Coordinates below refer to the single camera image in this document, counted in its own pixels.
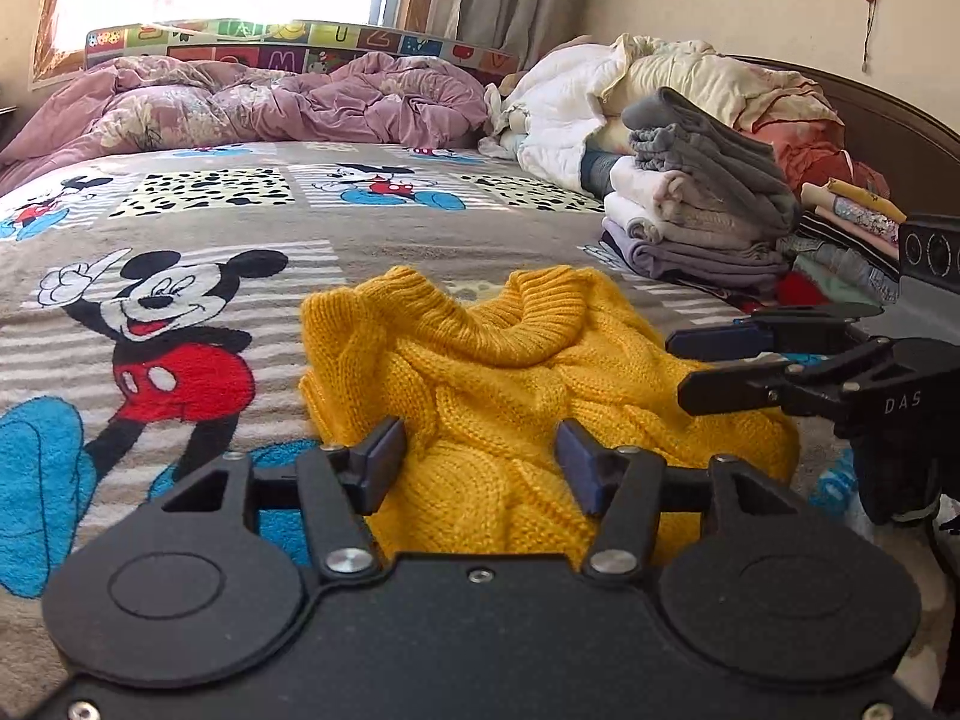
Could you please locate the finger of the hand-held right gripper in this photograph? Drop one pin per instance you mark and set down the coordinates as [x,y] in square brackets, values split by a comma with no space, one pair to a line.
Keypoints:
[750,386]
[720,341]

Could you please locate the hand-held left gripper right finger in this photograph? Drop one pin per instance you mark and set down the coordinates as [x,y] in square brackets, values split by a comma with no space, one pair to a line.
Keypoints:
[577,457]

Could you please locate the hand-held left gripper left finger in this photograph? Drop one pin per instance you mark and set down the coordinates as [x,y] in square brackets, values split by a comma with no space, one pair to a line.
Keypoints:
[386,454]

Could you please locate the yellow knit sweater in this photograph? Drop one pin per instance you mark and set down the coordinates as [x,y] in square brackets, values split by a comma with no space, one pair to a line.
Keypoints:
[487,375]

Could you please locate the lilac folded garment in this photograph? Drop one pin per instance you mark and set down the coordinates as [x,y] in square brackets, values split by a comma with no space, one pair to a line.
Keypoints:
[675,259]

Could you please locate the red folded garment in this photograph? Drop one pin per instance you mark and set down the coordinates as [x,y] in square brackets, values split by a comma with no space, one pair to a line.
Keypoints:
[799,289]

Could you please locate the folded denim jeans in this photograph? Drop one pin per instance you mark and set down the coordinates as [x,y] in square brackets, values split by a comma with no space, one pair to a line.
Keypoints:
[825,255]

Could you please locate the mint green folded garment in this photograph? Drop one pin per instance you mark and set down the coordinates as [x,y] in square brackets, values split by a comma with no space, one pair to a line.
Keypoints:
[847,281]

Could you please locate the beige folded garment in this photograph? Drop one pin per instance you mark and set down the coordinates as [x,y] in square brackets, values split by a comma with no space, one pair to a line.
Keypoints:
[645,195]

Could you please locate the dark striped folded garment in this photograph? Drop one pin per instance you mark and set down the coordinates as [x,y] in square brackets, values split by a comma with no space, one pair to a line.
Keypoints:
[847,232]

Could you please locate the dark grey folded garment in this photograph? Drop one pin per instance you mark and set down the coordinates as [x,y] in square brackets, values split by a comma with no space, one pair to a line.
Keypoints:
[720,157]

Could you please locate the floral folded garment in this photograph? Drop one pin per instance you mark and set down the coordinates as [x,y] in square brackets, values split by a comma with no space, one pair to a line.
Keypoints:
[870,216]

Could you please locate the yellow folded garment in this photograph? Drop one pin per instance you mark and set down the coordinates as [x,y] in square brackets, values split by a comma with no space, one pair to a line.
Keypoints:
[870,199]

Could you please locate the pink red quilt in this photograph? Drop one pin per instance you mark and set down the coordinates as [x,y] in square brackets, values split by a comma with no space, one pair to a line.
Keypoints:
[810,154]

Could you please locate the cartoon mouse printed blanket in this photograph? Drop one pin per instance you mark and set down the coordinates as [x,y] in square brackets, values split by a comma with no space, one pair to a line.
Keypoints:
[337,232]

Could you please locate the dark wooden headboard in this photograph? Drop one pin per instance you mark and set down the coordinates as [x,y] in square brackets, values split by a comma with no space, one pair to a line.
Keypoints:
[900,135]

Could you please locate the white quilt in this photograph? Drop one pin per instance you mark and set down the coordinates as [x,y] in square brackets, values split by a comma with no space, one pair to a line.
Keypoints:
[555,105]

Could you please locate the purple quilt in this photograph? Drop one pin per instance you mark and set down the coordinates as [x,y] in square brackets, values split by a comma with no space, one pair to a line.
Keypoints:
[262,105]

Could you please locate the colourful alphabet foam mat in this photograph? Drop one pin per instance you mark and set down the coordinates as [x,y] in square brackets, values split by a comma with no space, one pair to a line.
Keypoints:
[300,56]

